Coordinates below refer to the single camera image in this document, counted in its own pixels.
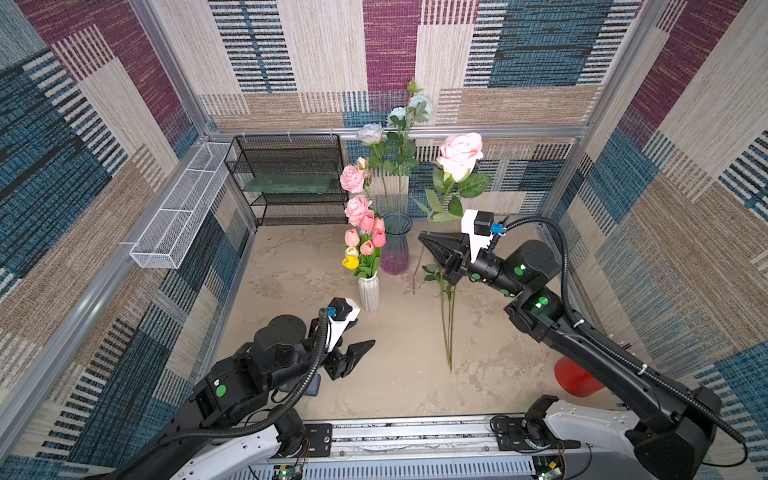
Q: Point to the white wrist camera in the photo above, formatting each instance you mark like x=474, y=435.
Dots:
x=341, y=314
x=482, y=231

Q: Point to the white ribbed ceramic vase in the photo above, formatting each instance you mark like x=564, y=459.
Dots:
x=369, y=293

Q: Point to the green tray on shelf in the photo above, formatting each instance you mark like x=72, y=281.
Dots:
x=287, y=184

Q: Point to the purple blue glass vase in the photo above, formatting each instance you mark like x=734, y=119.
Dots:
x=395, y=254

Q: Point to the tulip bunch pink yellow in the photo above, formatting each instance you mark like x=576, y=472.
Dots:
x=364, y=245

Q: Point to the white wire mesh tray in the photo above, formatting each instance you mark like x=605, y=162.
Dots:
x=166, y=240

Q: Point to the pink peony cluster stem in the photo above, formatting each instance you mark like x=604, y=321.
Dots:
x=353, y=180

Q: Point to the red cup with pens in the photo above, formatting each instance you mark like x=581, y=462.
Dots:
x=575, y=380

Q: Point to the grey blue stapler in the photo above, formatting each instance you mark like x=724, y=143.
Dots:
x=314, y=386

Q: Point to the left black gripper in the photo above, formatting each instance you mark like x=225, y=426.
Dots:
x=343, y=365

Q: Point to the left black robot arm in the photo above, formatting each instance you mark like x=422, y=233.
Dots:
x=259, y=382

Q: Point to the white rose branch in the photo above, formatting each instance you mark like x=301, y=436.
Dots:
x=392, y=151

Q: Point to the black wire mesh shelf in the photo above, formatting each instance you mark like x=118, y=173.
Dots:
x=303, y=154

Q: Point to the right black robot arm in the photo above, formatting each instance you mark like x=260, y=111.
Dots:
x=675, y=425

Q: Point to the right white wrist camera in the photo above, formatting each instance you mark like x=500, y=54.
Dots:
x=482, y=231

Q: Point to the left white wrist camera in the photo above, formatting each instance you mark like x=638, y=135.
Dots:
x=341, y=314

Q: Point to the pink carnation twin stem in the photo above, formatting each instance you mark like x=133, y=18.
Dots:
x=447, y=307

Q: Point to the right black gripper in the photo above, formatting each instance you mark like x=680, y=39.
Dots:
x=459, y=261

